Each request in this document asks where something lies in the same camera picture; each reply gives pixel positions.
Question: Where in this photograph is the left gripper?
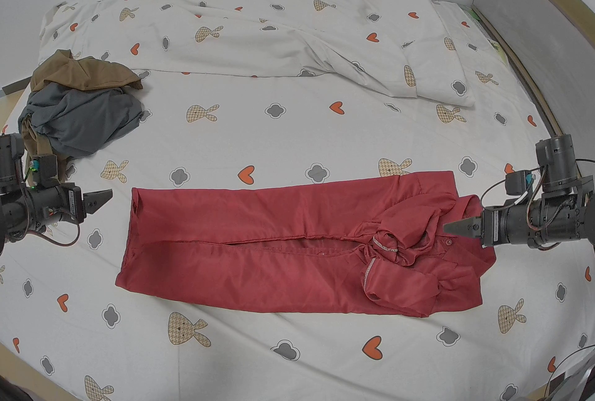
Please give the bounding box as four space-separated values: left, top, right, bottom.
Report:
28 184 113 228

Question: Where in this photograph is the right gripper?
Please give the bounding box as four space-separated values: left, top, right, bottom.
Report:
482 203 533 249

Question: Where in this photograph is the red shirt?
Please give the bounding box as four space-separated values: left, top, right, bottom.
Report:
115 170 497 319

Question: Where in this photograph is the bed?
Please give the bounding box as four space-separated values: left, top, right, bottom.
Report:
0 0 595 401

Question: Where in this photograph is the grey garment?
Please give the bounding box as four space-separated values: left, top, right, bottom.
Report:
19 81 144 158

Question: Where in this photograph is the brown garment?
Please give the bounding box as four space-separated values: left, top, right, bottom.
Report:
20 48 144 179

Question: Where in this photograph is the white printed quilt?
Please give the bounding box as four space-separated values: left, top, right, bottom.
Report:
38 0 476 108

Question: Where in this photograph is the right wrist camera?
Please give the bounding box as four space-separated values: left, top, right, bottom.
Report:
504 168 536 207

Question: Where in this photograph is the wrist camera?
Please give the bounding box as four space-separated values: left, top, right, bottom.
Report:
27 154 61 188
504 168 536 207

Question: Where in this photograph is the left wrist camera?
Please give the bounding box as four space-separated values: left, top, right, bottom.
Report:
27 154 61 188

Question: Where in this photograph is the black cable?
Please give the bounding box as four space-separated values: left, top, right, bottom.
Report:
549 342 595 390

